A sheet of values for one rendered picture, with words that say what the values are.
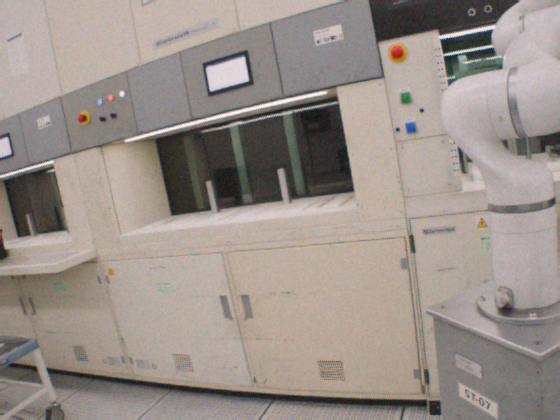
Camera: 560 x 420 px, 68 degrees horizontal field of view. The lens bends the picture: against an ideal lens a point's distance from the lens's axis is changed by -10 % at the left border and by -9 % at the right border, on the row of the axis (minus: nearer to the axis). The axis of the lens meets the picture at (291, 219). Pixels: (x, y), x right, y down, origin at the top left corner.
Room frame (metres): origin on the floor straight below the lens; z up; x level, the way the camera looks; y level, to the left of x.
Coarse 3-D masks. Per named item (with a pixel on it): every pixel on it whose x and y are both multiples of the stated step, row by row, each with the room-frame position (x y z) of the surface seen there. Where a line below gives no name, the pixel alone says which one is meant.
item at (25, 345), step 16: (0, 336) 1.96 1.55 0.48; (16, 336) 1.91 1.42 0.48; (0, 352) 1.78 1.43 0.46; (16, 352) 1.77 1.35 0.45; (32, 352) 1.88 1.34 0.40; (0, 368) 1.68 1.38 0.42; (16, 384) 1.97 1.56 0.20; (32, 384) 1.93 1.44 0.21; (48, 384) 1.88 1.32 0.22; (32, 400) 1.78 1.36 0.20; (48, 416) 1.83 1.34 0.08
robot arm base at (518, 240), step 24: (504, 216) 0.70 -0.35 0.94; (528, 216) 0.68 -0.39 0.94; (552, 216) 0.68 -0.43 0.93; (504, 240) 0.71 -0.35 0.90; (528, 240) 0.68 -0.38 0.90; (552, 240) 0.68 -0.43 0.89; (504, 264) 0.71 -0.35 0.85; (528, 264) 0.68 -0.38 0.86; (552, 264) 0.68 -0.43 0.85; (504, 288) 0.71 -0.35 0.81; (528, 288) 0.68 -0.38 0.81; (552, 288) 0.68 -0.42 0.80; (504, 312) 0.70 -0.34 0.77; (528, 312) 0.67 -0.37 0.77; (552, 312) 0.65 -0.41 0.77
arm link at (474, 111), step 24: (504, 72) 0.71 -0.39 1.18; (456, 96) 0.75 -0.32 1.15; (480, 96) 0.71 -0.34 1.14; (504, 96) 0.68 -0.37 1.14; (456, 120) 0.75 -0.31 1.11; (480, 120) 0.72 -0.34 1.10; (504, 120) 0.69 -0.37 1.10; (480, 144) 0.73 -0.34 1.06; (480, 168) 0.73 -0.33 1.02; (504, 168) 0.70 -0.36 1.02; (528, 168) 0.69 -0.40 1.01; (504, 192) 0.70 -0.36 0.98; (528, 192) 0.68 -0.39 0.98; (552, 192) 0.68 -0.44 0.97
